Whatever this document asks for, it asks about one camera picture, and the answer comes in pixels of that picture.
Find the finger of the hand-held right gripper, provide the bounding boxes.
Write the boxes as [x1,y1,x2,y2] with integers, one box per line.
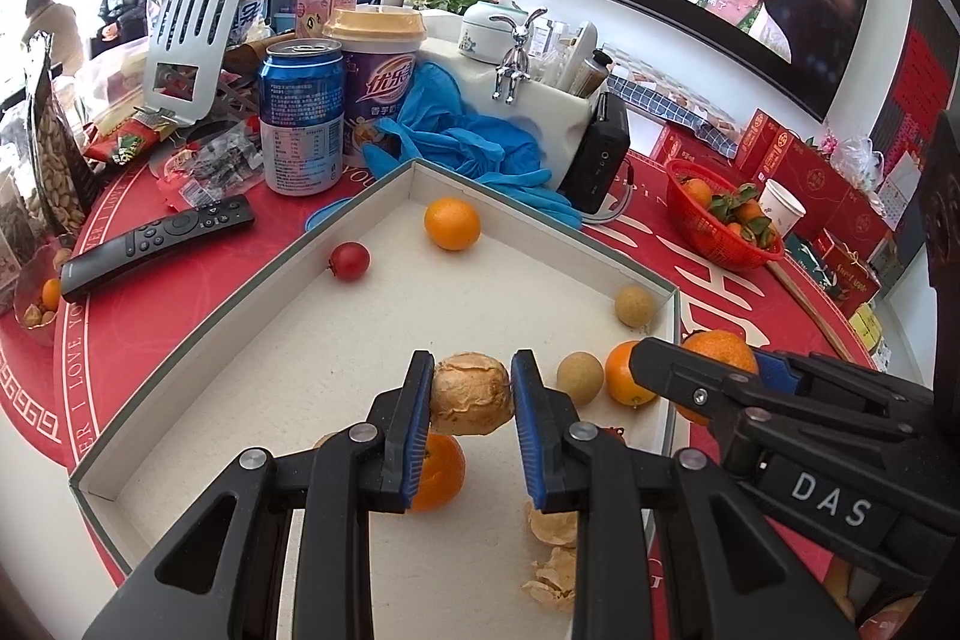
[752,347,938,420]
[628,338,931,483]

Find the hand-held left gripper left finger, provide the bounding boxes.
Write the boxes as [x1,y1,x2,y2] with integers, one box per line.
[82,350,436,640]

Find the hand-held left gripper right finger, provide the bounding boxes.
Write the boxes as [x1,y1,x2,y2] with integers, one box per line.
[511,350,860,640]

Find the smooth orange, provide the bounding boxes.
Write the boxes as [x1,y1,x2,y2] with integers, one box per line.
[604,341,661,408]
[424,197,482,252]

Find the tangerine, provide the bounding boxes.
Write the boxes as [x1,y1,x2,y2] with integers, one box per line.
[675,329,760,427]
[409,431,466,513]

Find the brown kiwi fruit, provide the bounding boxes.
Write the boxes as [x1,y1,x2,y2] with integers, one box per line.
[615,285,662,327]

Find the paper ball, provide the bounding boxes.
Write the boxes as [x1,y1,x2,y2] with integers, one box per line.
[523,497,582,547]

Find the grey cardboard box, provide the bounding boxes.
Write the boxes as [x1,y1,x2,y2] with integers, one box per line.
[69,158,682,588]

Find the red cherry tomato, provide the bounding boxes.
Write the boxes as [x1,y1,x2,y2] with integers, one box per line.
[327,241,372,283]

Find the yellow carton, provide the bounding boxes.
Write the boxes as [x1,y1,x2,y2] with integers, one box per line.
[851,302,886,348]

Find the red plastic basket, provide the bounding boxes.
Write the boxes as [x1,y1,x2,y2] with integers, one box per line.
[664,158,786,272]

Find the white floral paper cup stack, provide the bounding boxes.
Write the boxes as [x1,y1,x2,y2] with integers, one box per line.
[757,179,807,240]

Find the pile of leafy tangerines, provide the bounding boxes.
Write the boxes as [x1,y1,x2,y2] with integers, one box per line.
[679,176,777,251]

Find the clear plastic bag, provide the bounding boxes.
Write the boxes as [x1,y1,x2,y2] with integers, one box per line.
[821,134,886,191]

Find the black radio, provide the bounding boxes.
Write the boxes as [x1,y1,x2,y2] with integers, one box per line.
[559,92,632,215]

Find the red round printed table mat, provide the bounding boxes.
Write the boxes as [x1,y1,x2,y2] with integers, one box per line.
[0,149,938,640]

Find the checkered cloth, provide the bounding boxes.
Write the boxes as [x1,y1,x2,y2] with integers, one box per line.
[604,59,751,142]

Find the blue rubber gloves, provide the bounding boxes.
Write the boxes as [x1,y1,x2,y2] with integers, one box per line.
[360,62,586,229]

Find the brown bottle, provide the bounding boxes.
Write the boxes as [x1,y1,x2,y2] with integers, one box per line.
[571,49,614,100]

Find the black remote control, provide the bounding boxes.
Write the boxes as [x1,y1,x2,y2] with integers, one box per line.
[58,194,256,304]

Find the blue drink can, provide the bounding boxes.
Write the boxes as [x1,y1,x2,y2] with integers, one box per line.
[259,38,347,197]

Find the clear wrapped candies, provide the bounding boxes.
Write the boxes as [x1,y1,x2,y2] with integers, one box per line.
[150,122,265,210]

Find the silver rabbit figurine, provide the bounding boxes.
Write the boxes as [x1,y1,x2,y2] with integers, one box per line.
[491,6,548,105]

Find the purple cup with tan lid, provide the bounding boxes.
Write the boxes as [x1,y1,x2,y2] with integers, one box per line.
[324,6,428,172]

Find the white ceramic lidded jar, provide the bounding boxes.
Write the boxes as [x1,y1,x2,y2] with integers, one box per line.
[459,2,526,64]

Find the red green snack packet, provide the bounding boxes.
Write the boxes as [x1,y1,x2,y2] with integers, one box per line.
[82,111,181,169]

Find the white slotted spatula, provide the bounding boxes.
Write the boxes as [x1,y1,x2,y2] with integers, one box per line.
[141,0,248,125]

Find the pistachio bag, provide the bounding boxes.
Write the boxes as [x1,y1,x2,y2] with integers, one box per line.
[22,32,102,236]

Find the red gift box with handle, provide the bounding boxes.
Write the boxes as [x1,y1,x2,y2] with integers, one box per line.
[814,231,882,315]

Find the wall calendar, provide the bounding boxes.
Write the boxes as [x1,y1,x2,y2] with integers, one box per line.
[877,152,920,229]

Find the red wall panel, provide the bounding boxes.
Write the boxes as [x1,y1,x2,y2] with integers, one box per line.
[870,0,960,161]

